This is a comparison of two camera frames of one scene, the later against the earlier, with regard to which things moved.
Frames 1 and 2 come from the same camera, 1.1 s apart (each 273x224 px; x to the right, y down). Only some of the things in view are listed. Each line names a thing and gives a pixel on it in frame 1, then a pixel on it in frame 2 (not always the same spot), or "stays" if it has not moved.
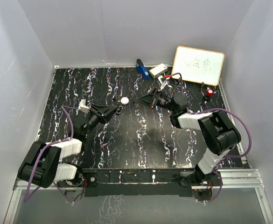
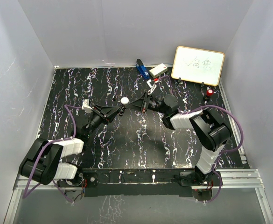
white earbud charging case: [124, 100] stays
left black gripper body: [100, 115] stays
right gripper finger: [146, 101] → [137, 107]
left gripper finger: [105, 108] stays
